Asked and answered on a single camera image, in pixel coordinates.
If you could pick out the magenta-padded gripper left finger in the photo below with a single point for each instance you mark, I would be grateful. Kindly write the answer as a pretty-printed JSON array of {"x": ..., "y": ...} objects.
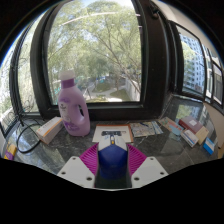
[{"x": 76, "y": 170}]

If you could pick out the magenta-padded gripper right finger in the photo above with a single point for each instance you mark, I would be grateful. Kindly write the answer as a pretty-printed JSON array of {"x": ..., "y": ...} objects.
[{"x": 148, "y": 170}]

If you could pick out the blue and white computer mouse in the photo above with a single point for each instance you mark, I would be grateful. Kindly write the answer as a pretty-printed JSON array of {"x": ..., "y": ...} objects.
[{"x": 112, "y": 160}]

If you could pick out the pale printed leaflet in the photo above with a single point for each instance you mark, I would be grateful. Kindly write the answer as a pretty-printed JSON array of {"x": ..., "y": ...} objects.
[{"x": 145, "y": 129}]

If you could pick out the brown-bordered white card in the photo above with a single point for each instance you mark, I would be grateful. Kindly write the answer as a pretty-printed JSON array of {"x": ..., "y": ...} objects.
[{"x": 100, "y": 133}]

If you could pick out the white and orange carton box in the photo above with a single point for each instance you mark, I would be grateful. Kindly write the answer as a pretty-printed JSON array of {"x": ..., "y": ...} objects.
[{"x": 49, "y": 130}]

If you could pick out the colourful thin booklet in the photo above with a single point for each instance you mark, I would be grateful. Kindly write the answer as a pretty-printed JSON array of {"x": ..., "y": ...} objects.
[{"x": 170, "y": 125}]

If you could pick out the small white and blue box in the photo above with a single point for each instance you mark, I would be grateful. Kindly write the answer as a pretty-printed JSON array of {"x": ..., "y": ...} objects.
[{"x": 189, "y": 137}]

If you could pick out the purple detergent bottle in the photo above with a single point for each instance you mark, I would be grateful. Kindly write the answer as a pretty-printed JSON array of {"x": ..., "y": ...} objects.
[{"x": 75, "y": 113}]

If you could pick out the black window frame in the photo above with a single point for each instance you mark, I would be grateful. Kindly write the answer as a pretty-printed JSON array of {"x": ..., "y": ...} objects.
[{"x": 155, "y": 66}]

